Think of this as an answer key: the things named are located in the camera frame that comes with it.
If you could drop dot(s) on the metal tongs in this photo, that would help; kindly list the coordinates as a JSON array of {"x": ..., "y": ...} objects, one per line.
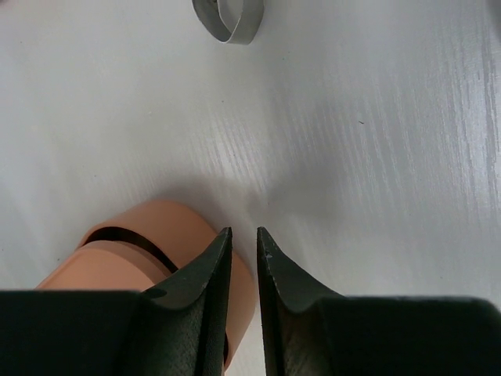
[{"x": 230, "y": 22}]

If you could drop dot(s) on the pink box lid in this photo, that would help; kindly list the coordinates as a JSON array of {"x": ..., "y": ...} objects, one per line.
[{"x": 107, "y": 265}]

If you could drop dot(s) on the pink lunch box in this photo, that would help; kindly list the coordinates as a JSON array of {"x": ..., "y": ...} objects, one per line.
[{"x": 175, "y": 235}]

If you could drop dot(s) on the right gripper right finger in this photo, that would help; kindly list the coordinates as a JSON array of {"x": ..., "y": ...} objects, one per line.
[{"x": 309, "y": 329}]

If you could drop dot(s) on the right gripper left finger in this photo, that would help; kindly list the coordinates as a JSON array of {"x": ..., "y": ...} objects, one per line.
[{"x": 176, "y": 327}]

